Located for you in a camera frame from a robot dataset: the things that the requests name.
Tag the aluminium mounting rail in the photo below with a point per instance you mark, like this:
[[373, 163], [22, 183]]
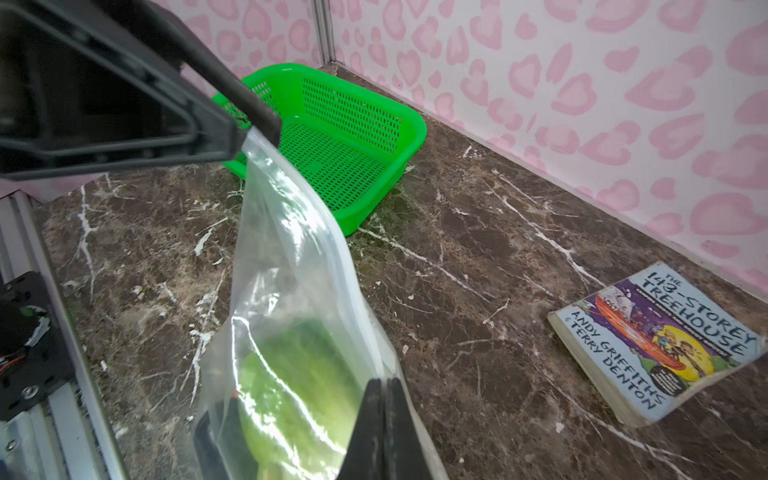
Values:
[[53, 425]]

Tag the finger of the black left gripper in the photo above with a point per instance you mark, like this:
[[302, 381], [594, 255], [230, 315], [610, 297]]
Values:
[[96, 86]]

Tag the aluminium corner frame post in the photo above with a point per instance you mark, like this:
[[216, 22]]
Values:
[[323, 21]]

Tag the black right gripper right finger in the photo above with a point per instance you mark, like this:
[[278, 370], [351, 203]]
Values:
[[403, 457]]

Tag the green cabbage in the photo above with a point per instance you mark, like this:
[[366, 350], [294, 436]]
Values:
[[298, 404]]

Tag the clear zip top bag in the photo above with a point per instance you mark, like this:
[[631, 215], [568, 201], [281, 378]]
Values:
[[292, 265]]

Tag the green plastic perforated basket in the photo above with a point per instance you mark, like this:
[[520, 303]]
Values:
[[350, 145]]

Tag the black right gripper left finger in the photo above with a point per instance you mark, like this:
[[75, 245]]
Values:
[[364, 457]]

